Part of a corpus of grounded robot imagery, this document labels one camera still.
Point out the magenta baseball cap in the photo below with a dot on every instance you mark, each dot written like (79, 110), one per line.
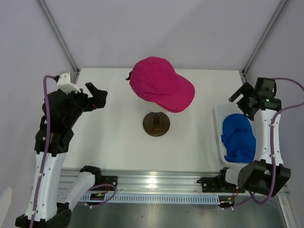
(173, 107)

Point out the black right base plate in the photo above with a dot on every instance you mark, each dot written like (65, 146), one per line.
(215, 185)

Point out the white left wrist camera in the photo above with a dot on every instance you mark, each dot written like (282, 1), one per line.
(67, 82)

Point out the white plastic perforated basket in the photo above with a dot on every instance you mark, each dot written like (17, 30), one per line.
(221, 112)

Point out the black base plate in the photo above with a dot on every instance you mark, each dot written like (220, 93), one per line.
(113, 180)
(215, 185)

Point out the blue cap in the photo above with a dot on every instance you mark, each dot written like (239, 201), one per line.
(238, 139)

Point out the aluminium frame post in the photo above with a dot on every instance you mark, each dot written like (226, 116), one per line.
(282, 6)
(57, 33)

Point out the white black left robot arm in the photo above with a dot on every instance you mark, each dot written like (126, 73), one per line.
(46, 208)

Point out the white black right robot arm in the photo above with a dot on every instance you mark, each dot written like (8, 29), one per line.
(266, 174)

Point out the brown wooden round stand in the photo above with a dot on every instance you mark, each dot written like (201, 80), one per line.
(156, 124)

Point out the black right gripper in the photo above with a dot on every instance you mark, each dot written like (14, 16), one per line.
(247, 90)

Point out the white slotted cable duct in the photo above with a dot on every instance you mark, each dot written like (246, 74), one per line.
(94, 199)

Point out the aluminium mounting rail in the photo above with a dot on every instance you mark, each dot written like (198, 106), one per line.
(160, 182)

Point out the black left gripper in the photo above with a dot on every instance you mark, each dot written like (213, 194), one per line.
(98, 100)

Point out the left aluminium frame post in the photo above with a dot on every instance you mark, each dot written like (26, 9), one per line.
(57, 33)

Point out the right aluminium frame post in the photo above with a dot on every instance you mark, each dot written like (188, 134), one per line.
(282, 6)

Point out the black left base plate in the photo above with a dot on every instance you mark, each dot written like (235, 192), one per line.
(113, 180)

